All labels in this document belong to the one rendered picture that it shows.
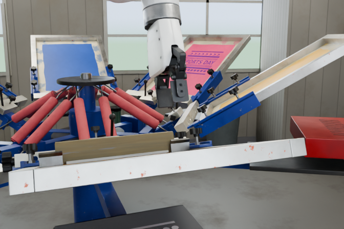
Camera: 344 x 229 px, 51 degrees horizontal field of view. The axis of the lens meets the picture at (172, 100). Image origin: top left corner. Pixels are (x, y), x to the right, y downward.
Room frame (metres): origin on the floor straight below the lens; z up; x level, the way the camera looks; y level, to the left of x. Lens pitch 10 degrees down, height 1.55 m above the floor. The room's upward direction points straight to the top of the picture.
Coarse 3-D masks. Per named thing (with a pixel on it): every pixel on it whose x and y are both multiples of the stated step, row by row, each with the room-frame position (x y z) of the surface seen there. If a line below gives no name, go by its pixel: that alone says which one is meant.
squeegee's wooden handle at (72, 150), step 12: (156, 132) 1.24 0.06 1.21; (168, 132) 1.25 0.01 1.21; (60, 144) 1.12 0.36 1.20; (72, 144) 1.14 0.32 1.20; (84, 144) 1.15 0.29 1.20; (96, 144) 1.16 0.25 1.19; (108, 144) 1.17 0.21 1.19; (120, 144) 1.18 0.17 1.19; (132, 144) 1.20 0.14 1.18; (144, 144) 1.21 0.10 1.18; (156, 144) 1.22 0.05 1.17; (168, 144) 1.24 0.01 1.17; (72, 156) 1.12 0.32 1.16; (84, 156) 1.13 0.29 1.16; (96, 156) 1.15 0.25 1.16
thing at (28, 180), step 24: (240, 144) 0.93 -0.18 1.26; (264, 144) 0.72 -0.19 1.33; (288, 144) 0.73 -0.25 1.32; (24, 168) 0.82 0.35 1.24; (48, 168) 0.57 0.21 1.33; (72, 168) 0.58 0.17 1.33; (96, 168) 0.60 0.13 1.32; (120, 168) 0.61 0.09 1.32; (144, 168) 0.62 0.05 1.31; (168, 168) 0.64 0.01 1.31; (192, 168) 0.65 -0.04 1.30; (24, 192) 0.55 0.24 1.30
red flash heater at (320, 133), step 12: (300, 120) 1.89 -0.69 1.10; (312, 120) 1.89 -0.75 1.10; (324, 120) 1.89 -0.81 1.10; (336, 120) 1.88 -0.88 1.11; (300, 132) 1.67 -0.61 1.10; (312, 132) 1.64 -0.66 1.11; (324, 132) 1.64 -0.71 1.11; (336, 132) 1.64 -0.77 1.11; (312, 144) 1.54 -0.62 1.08; (324, 144) 1.53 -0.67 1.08; (336, 144) 1.52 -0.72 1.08; (312, 156) 1.54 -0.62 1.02; (324, 156) 1.53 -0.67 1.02; (336, 156) 1.52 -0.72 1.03
